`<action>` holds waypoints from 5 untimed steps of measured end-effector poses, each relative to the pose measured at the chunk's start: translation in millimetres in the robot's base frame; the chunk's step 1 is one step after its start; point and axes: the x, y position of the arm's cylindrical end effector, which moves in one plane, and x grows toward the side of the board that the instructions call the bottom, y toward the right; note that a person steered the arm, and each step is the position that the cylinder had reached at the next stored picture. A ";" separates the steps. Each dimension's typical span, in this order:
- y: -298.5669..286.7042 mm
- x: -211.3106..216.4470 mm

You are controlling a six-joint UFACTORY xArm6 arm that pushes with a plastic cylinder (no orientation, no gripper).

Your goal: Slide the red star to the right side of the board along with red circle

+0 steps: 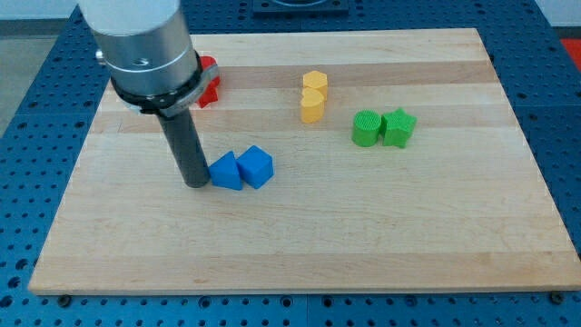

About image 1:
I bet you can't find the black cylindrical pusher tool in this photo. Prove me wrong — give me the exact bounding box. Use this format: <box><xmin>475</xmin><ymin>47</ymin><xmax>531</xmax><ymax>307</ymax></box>
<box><xmin>157</xmin><ymin>110</ymin><xmax>210</xmax><ymax>188</ymax></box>

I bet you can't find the red star block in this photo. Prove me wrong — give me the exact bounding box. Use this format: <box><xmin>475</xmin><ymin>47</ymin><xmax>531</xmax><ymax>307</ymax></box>
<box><xmin>197</xmin><ymin>86</ymin><xmax>219</xmax><ymax>108</ymax></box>

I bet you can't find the blue cube block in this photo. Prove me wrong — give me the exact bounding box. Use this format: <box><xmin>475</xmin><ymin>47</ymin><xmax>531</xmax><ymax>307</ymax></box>
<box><xmin>236</xmin><ymin>145</ymin><xmax>274</xmax><ymax>189</ymax></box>

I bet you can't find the wooden board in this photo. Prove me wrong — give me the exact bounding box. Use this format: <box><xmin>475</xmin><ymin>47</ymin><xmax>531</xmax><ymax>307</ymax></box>
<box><xmin>29</xmin><ymin>28</ymin><xmax>580</xmax><ymax>295</ymax></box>

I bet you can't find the red circle block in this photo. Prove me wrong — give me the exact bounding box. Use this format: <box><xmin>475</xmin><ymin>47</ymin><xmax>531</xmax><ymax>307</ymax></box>
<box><xmin>201</xmin><ymin>55</ymin><xmax>221</xmax><ymax>87</ymax></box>

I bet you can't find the blue triangle block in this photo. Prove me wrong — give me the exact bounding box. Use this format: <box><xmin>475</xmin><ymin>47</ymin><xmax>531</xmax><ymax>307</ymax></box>
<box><xmin>209</xmin><ymin>151</ymin><xmax>242</xmax><ymax>191</ymax></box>

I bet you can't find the green cylinder block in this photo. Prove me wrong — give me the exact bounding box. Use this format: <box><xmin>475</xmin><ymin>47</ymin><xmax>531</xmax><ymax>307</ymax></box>
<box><xmin>351</xmin><ymin>110</ymin><xmax>381</xmax><ymax>147</ymax></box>

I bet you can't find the yellow heart block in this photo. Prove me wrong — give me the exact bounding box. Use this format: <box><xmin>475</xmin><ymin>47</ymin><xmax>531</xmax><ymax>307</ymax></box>
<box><xmin>300</xmin><ymin>87</ymin><xmax>325</xmax><ymax>124</ymax></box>

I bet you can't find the yellow hexagon block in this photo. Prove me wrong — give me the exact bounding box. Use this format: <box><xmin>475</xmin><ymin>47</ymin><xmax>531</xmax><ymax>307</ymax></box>
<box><xmin>302</xmin><ymin>71</ymin><xmax>329</xmax><ymax>100</ymax></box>

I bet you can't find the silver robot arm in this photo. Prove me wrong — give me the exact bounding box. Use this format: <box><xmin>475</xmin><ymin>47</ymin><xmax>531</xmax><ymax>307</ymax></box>
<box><xmin>78</xmin><ymin>0</ymin><xmax>219</xmax><ymax>117</ymax></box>

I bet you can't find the green star block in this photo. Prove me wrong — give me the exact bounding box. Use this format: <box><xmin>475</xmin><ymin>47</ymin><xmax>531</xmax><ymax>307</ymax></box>
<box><xmin>380</xmin><ymin>108</ymin><xmax>418</xmax><ymax>148</ymax></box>

